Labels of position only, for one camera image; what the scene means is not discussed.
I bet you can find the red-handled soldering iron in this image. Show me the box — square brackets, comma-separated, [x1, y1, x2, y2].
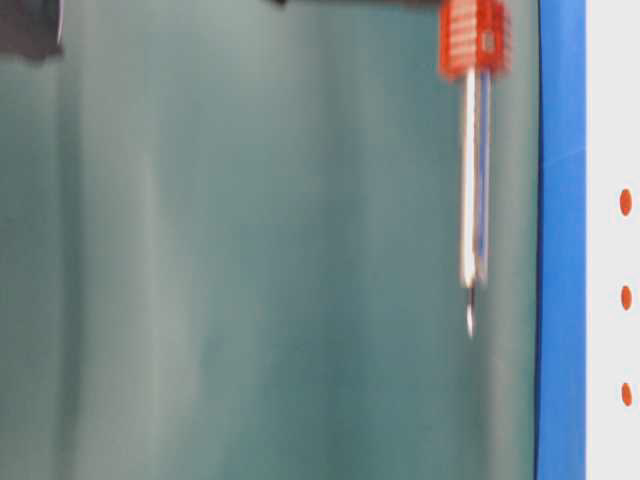
[438, 0, 512, 338]

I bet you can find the green backdrop curtain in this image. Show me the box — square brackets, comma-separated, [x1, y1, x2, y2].
[1, 1, 538, 479]

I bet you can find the blue table cloth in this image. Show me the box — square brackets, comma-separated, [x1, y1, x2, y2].
[535, 1, 587, 479]

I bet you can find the large white base board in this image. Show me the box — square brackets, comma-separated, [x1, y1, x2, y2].
[586, 1, 639, 479]

